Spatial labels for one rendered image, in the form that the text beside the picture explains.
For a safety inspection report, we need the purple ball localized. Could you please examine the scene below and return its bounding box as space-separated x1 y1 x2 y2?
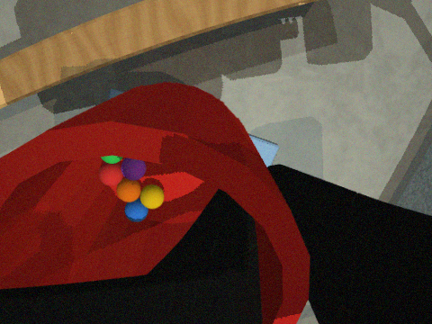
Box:
121 158 147 181

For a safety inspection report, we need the yellow marble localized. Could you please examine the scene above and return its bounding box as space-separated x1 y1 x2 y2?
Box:
139 184 165 209

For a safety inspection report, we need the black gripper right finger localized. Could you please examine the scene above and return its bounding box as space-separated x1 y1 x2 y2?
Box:
267 165 432 324

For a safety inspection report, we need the orange-brown ball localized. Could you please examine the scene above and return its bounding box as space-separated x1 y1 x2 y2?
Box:
116 177 140 202

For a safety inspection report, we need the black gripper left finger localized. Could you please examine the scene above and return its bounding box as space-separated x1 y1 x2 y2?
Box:
0 190 263 324

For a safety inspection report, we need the tan wooden plank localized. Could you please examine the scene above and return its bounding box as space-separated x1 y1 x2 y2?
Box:
0 0 318 109

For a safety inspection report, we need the red cup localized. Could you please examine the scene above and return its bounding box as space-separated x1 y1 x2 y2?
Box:
0 82 311 324

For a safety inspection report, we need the blue ball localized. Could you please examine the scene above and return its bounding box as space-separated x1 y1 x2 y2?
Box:
125 198 148 222

